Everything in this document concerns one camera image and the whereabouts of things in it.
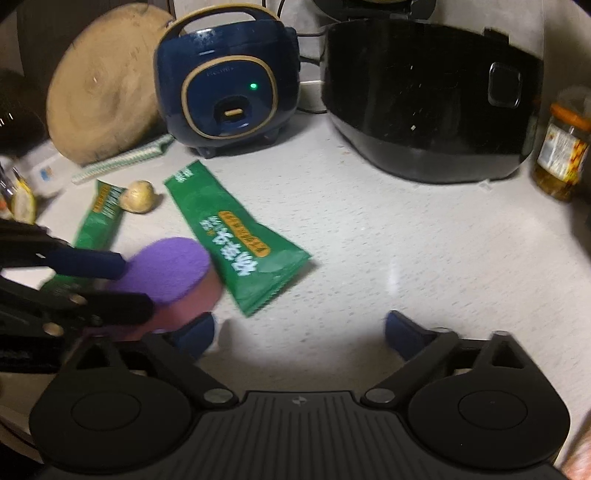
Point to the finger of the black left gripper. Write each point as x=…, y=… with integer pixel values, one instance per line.
x=105, y=308
x=86, y=263

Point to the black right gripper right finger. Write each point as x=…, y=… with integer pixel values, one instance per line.
x=424, y=352

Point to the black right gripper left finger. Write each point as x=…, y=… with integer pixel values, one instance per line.
x=175, y=355

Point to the green snack wrapper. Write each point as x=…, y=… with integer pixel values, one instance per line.
x=96, y=232
x=254, y=262

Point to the purple pink sponge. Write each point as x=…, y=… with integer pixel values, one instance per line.
x=178, y=276

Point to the yellow rimmed sink strainer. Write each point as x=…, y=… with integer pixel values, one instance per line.
x=23, y=203

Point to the green white striped cloth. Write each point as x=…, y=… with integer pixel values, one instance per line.
x=148, y=151

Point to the round wooden cutting board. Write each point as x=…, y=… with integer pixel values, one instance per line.
x=101, y=100

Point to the glass jar orange lid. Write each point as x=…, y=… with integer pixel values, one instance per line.
x=559, y=165

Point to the large black rice cooker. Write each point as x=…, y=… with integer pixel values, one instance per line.
x=424, y=101

